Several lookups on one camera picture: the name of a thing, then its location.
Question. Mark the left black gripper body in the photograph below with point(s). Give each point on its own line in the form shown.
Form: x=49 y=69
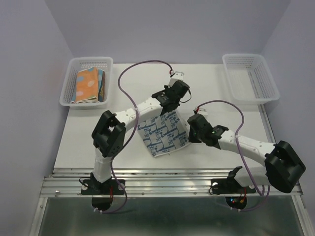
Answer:
x=176 y=103

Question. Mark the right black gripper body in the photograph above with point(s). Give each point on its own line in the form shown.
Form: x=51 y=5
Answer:
x=195 y=137

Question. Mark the white blue patterned towel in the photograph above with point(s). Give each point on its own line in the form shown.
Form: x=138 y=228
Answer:
x=164 y=134

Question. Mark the brown orange towel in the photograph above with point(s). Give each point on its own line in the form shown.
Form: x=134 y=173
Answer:
x=105 y=84

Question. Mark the light blue spotted towel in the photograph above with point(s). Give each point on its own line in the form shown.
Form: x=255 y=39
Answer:
x=100 y=76

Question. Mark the orange pink patterned towel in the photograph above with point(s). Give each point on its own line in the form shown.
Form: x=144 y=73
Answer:
x=86 y=87

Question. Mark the blue yellow tiger towel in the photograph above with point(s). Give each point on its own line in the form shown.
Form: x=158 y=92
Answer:
x=101 y=94

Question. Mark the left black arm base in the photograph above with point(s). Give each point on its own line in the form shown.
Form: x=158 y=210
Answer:
x=90 y=186

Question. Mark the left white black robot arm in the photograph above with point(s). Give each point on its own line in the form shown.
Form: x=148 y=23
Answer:
x=109 y=134

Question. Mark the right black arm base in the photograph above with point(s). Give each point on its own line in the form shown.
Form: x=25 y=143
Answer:
x=229 y=185

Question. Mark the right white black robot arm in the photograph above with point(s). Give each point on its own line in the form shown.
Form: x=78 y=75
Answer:
x=283 y=166

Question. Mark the right white plastic basket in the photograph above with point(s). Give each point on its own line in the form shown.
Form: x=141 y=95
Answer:
x=249 y=79

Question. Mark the white plastic basket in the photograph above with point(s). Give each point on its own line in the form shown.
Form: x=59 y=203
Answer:
x=76 y=65
x=249 y=79

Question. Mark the left white plastic basket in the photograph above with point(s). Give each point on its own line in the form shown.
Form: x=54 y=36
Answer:
x=76 y=65

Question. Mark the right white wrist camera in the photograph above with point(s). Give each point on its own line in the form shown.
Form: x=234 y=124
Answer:
x=201 y=111

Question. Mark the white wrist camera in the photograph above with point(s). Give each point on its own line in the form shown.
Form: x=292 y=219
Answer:
x=177 y=75
x=201 y=111

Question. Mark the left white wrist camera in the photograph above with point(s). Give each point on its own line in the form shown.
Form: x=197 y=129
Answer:
x=177 y=75

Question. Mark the aluminium mounting rail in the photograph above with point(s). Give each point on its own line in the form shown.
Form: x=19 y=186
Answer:
x=139 y=182

